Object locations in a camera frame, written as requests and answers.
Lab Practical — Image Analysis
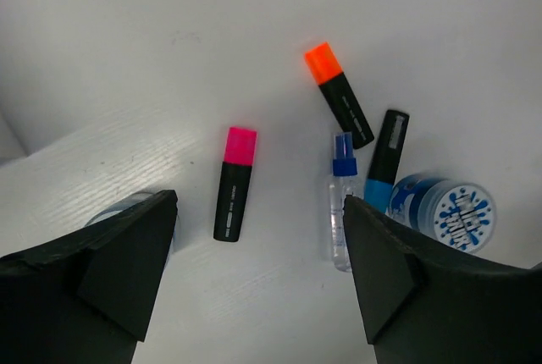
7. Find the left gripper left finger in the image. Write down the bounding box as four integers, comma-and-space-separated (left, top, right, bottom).
1, 190, 178, 363

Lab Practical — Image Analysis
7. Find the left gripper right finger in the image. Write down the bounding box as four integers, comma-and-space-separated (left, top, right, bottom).
344, 196, 541, 363

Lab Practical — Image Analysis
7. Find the blue white jar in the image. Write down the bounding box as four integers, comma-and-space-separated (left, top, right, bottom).
388, 174, 497, 254
83, 192, 181, 267

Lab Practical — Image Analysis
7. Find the blue highlighter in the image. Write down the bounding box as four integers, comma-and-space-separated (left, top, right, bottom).
364, 109, 410, 213

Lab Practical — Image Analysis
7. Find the clear blue spray bottle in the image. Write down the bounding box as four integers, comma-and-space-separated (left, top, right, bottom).
329, 132, 358, 273

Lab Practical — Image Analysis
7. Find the pink highlighter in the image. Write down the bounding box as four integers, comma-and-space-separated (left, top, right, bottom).
213, 126, 257, 242

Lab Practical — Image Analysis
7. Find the orange highlighter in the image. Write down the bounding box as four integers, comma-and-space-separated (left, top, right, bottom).
304, 42, 374, 149

